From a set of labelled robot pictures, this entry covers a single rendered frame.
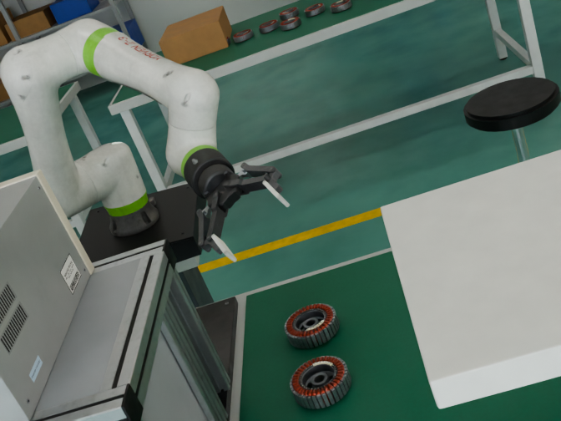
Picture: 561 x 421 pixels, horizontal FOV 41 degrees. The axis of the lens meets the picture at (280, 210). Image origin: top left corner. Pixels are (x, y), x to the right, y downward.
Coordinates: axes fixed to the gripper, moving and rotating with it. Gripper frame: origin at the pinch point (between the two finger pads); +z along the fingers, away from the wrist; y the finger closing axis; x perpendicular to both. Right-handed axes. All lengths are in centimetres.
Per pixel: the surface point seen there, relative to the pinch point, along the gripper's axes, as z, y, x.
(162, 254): -0.3, 14.0, 10.0
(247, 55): -236, -42, -99
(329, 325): 0.5, 5.3, -30.4
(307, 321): -5.0, 8.2, -30.7
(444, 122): -205, -93, -198
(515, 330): 67, -14, 21
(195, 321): -1.7, 20.7, -6.5
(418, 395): 27.6, 1.2, -30.4
